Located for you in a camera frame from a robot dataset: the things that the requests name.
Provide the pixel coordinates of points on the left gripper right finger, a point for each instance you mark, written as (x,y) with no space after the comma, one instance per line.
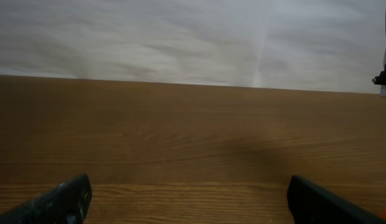
(317,205)

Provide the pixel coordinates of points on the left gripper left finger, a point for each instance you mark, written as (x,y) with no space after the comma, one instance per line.
(56,205)

